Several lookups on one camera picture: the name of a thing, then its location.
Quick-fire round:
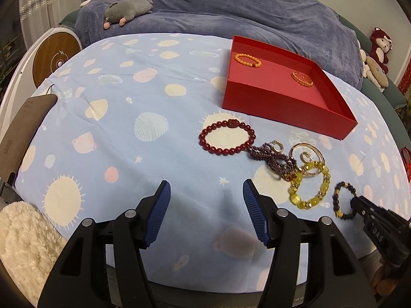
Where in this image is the thin gold bangle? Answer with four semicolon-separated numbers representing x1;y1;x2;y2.
290;142;325;178

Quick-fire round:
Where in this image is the red plush bear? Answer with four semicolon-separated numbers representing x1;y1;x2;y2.
369;27;393;74

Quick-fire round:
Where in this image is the purple garnet bead bracelet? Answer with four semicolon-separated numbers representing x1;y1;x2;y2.
247;142;297;180

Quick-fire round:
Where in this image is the grey plush mouse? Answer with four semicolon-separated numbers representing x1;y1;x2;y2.
103;0;154;29

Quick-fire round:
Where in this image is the person's right hand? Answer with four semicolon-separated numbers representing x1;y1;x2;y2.
369;253;396;296

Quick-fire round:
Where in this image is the gold chain bracelet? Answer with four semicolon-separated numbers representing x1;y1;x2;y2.
291;71;313;88

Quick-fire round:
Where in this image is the cream fluffy rug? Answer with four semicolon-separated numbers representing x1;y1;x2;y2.
0;200;69;299

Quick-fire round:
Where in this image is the brown flat board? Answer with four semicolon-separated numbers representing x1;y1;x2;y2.
0;93;58;180

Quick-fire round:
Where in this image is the black bead bracelet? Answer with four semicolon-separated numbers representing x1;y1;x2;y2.
332;181;358;221

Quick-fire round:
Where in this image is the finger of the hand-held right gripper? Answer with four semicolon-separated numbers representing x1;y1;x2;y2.
350;195;390;247

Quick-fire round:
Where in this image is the beige plush toy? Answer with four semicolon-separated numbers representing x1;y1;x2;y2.
360;49;389;92

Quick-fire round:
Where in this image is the yellow bead bracelet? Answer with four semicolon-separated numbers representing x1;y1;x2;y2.
288;160;331;211

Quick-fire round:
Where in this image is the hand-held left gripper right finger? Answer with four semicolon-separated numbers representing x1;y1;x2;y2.
242;179;376;308

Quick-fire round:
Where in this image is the blue-grey fleece blanket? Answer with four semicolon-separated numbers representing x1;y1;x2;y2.
75;0;363;87

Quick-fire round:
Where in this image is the red cardboard box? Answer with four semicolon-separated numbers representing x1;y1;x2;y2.
221;35;358;141

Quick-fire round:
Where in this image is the white round wood-faced device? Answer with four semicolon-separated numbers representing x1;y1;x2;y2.
0;26;82;126

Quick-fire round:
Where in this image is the white sheer curtain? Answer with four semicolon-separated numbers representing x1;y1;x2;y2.
19;0;94;36

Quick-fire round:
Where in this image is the green round bed frame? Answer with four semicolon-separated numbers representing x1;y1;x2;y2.
337;16;411;110

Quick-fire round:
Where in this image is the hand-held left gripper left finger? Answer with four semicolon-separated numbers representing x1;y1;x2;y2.
38;180;172;308

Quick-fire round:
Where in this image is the orange bead bracelet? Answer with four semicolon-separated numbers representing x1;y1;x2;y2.
234;53;261;69

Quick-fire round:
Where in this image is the dark red bead bracelet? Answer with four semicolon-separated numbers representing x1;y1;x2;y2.
198;119;256;156

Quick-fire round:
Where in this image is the red hanging decoration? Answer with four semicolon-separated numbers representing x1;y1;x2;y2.
400;146;411;183

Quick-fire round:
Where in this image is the light blue planet-print sheet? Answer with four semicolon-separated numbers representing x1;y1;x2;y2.
14;33;410;294

